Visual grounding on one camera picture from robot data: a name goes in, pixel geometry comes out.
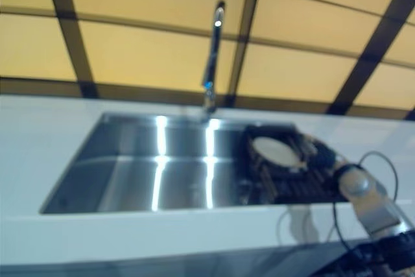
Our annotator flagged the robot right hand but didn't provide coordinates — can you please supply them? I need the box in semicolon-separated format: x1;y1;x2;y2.
301;136;345;175

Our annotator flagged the chrome gooseneck faucet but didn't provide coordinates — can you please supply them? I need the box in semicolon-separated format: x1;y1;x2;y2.
201;0;226;124

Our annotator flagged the beige ceramic plate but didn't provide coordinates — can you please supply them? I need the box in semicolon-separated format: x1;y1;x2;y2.
252;137;302;167

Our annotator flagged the black sink drying rack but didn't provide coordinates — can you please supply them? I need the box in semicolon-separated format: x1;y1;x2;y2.
241;123;353;206

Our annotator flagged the stainless steel sink basin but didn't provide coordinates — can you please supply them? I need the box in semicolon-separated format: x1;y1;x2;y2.
40;112;355;216

